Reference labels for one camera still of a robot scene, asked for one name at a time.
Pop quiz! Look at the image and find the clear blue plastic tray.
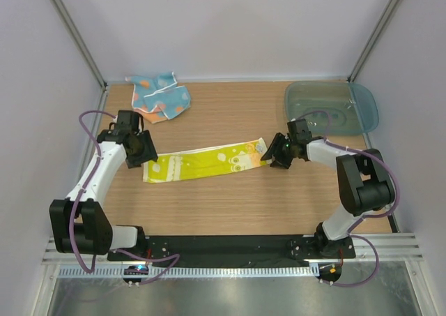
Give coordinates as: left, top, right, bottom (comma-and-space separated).
284, 81, 379, 136

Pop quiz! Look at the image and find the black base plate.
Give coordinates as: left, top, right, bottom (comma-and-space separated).
109, 234, 355, 267

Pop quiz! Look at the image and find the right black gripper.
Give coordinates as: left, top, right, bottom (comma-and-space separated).
261, 133, 297, 170

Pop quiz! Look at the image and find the left aluminium frame post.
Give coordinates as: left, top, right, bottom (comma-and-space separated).
49, 0, 107, 91

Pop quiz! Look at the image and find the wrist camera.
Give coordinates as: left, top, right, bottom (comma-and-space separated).
287, 119, 313, 145
109, 110, 144, 135

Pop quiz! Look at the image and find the front aluminium rail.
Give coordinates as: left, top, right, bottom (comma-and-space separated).
41, 233, 423, 265

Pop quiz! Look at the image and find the white slotted cable duct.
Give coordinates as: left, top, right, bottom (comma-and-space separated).
58, 264, 319, 280

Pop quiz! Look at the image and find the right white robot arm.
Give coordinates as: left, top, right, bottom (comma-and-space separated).
261, 133, 397, 258

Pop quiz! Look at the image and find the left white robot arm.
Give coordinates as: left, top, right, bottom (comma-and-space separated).
49, 130, 157, 260

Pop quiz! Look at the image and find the blue orange dotted towel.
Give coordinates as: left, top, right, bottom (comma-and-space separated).
125, 72, 191, 124

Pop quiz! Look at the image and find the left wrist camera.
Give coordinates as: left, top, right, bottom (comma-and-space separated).
109, 110, 144, 135

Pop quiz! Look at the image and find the yellow green patterned towel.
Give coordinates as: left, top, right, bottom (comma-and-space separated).
142, 138, 272, 183

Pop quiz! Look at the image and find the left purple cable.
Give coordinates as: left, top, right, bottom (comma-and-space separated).
68, 110, 181, 289

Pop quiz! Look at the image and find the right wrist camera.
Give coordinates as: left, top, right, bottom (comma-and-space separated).
287, 119, 313, 145

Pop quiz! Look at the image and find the aluminium frame post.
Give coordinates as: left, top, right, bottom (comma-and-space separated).
347, 0, 403, 83
49, 0, 107, 91

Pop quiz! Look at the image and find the right aluminium frame post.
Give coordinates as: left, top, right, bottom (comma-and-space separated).
347, 0, 403, 83

